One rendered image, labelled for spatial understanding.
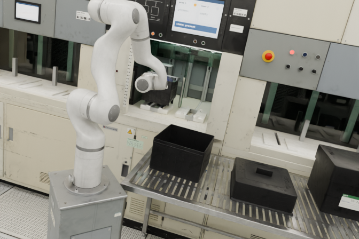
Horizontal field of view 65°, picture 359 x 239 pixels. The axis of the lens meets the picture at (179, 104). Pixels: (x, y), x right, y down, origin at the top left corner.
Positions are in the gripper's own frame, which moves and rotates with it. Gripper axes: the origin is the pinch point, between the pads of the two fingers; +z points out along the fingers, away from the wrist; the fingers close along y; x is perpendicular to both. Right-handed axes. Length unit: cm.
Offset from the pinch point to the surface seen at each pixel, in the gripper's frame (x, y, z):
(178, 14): 38.2, 8.0, 6.6
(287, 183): -33, 80, -40
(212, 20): 38.2, 28.6, 4.1
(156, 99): -22.0, 0.0, 27.9
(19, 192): -119, -98, 21
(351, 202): -34, 109, -45
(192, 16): 38.1, 16.5, 5.6
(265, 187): -33, 67, -49
